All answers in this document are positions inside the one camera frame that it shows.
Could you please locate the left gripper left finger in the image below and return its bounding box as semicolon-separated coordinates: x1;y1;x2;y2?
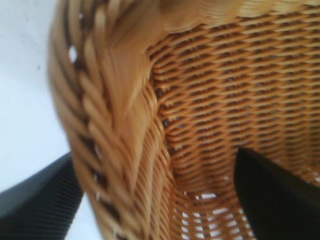
0;151;85;240

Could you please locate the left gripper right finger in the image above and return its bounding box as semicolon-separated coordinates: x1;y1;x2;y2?
233;147;320;240

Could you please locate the brown woven wicker basket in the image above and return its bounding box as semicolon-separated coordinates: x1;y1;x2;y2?
48;0;320;240

